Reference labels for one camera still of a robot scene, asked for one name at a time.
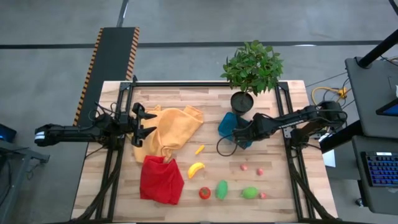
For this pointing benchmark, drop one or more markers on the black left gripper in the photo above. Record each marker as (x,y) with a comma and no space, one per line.
(137,124)

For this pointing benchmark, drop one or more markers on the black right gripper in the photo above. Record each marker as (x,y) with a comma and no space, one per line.
(258,127)

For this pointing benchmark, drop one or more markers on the small pink toy fruit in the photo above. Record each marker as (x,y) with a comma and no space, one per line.
(260,171)
(263,195)
(243,167)

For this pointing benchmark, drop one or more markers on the green toy lime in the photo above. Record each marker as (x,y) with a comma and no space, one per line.
(249,193)

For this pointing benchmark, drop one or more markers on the red toy tomato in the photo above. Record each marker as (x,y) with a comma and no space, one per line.
(204,193)

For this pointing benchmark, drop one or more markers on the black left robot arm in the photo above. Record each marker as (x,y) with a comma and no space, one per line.
(71,133)

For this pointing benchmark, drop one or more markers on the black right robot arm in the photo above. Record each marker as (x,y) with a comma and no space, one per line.
(298,119)

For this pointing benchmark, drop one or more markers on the teal plastic tupperware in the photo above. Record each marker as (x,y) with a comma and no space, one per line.
(227,124)

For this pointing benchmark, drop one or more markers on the orange cloth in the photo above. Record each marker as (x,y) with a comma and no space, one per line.
(174,130)

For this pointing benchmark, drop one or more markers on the small yellow toy vegetable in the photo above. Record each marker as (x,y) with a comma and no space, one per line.
(199,149)

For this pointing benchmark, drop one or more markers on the red cloth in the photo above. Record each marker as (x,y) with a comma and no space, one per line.
(160,182)

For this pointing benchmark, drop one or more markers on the potted green bonsai plant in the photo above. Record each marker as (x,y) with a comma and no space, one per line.
(252,67)

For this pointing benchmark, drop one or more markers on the yellow toy banana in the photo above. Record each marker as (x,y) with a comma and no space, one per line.
(195,170)

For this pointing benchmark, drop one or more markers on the green toy cucumber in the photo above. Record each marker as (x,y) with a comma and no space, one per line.
(221,189)

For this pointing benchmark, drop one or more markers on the black hazard-striped floor mat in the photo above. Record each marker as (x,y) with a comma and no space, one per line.
(112,56)

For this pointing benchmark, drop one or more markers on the white paper sheet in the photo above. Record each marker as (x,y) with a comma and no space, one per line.
(329,158)

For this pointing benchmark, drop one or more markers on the grey desk with pole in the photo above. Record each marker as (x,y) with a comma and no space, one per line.
(370,93)

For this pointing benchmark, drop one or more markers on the backlit keyboard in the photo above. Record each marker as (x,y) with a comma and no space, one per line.
(382,169)

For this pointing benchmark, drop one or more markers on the grey metal stand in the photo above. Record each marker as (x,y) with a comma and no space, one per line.
(18,154)

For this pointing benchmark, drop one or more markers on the tablet with blue screen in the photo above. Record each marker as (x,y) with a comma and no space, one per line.
(390,109)

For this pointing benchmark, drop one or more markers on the grey desk with keyboard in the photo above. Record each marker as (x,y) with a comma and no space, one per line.
(376,199)

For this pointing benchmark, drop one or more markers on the blue-lit black device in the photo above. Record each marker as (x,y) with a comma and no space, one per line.
(7,133)

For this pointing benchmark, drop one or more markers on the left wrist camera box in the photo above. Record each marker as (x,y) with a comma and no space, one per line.
(127,119)

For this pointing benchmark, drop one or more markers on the black aluminium table frame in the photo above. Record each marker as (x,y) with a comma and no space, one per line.
(186,84)

